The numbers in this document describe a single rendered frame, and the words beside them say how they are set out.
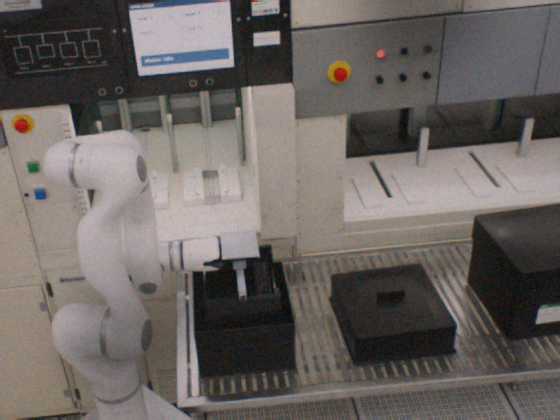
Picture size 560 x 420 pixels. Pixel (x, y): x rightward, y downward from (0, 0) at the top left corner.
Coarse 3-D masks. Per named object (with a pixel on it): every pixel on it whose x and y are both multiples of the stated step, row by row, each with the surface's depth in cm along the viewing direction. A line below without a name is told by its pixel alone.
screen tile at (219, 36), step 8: (200, 8) 187; (208, 8) 187; (224, 8) 187; (184, 16) 188; (192, 16) 188; (200, 16) 188; (208, 16) 188; (216, 16) 189; (224, 16) 189; (184, 24) 189; (192, 24) 189; (216, 24) 190; (224, 24) 190; (192, 32) 191; (200, 32) 191; (208, 32) 191; (216, 32) 191; (224, 32) 191; (192, 40) 192; (200, 40) 192; (208, 40) 192; (216, 40) 192; (224, 40) 192
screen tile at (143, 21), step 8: (136, 16) 187; (144, 16) 187; (152, 16) 187; (160, 16) 187; (176, 16) 188; (136, 24) 188; (144, 24) 188; (152, 24) 188; (160, 24) 189; (168, 24) 189; (176, 24) 189; (168, 32) 190; (176, 32) 190; (144, 40) 191; (152, 40) 191; (160, 40) 191; (168, 40) 191; (176, 40) 191; (144, 48) 192; (152, 48) 192; (160, 48) 192; (168, 48) 192; (176, 48) 193
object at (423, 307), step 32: (352, 288) 200; (384, 288) 199; (416, 288) 198; (352, 320) 189; (384, 320) 188; (416, 320) 187; (448, 320) 186; (352, 352) 190; (384, 352) 186; (416, 352) 188; (448, 352) 189
